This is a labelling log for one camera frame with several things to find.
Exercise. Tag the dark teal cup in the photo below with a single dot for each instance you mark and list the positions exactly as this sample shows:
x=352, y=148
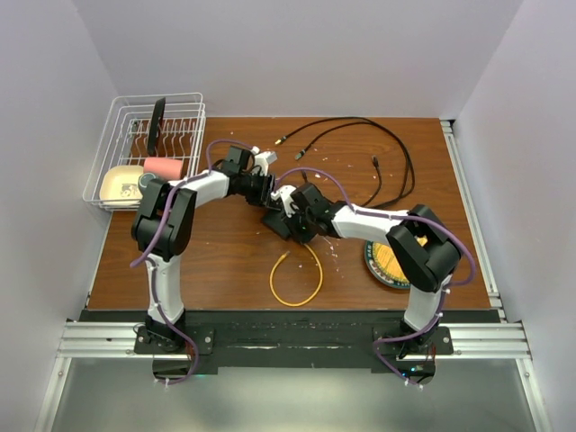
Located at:
x=144, y=180

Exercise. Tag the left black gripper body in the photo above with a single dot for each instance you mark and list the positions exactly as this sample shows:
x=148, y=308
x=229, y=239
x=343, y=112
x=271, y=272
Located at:
x=256, y=190

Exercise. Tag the black tablet in rack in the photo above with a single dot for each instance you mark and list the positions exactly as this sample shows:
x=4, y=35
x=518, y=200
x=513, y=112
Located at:
x=155, y=126

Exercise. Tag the round gold wafer plate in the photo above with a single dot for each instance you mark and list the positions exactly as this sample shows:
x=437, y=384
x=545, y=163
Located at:
x=384, y=266

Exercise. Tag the pink cup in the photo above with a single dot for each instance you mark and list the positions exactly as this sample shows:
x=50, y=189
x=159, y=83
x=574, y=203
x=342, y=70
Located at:
x=164, y=167

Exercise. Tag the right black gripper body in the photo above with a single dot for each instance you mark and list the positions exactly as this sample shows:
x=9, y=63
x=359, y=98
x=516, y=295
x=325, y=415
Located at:
x=301, y=223

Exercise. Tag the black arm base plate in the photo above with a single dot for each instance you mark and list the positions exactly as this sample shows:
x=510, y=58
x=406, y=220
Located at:
x=204, y=342

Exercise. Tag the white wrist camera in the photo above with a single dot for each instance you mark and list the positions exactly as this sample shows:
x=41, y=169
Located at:
x=262, y=161
x=283, y=197

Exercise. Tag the white wire dish rack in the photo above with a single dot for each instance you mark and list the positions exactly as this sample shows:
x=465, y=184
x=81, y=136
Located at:
x=125, y=135

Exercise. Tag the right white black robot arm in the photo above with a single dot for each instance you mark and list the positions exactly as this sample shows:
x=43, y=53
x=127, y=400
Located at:
x=425, y=250

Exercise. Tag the cream square plate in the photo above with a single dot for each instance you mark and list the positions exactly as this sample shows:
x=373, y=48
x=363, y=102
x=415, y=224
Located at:
x=120, y=186

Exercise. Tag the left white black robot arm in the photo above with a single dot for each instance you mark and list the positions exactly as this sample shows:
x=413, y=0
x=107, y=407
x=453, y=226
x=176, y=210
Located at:
x=162, y=229

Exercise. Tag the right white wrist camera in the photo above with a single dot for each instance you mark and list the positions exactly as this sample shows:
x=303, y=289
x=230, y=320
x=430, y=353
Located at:
x=283, y=197

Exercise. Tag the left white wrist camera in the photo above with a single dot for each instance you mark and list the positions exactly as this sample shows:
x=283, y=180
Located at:
x=262, y=161

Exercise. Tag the black network switch box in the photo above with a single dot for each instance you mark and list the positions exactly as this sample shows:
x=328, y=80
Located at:
x=281, y=224

